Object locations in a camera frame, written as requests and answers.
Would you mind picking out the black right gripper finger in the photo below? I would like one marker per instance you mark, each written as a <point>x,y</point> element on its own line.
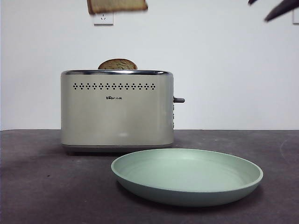
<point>282,10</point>
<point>253,1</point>

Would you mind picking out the square toast bread slice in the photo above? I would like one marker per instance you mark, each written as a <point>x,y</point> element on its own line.
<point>116,5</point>

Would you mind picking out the pale green round plate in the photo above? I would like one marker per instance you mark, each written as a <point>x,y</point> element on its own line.
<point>187,182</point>

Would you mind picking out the grey toaster lever knob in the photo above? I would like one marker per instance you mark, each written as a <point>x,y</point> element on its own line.
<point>180,100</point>

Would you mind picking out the round brown-crust bread slice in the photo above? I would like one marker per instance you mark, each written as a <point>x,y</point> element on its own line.
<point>118,64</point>

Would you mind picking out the cream two-slot toaster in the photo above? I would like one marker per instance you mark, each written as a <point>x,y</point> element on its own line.
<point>116,116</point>

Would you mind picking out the white wall power socket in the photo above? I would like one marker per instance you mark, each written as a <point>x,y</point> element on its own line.
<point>104,19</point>
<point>296,17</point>

